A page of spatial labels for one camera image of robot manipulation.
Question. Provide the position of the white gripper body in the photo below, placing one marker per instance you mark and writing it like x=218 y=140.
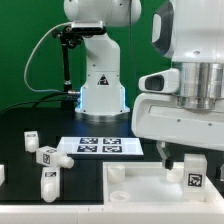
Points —
x=157 y=117

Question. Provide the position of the white square tabletop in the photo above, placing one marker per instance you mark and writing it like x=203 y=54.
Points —
x=149 y=182

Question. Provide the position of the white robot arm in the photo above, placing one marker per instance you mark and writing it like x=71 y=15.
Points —
x=182 y=105

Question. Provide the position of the white L-shaped obstacle fence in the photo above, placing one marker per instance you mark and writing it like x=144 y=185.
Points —
x=115 y=213

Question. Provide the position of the white sheet with tags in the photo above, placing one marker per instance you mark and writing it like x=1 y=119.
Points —
x=100 y=146

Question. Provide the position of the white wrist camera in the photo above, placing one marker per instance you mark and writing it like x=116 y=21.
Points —
x=165 y=82

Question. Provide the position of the silver camera on stand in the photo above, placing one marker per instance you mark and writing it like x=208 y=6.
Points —
x=85 y=27

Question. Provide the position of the black camera stand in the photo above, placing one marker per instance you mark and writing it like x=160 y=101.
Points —
x=70 y=38

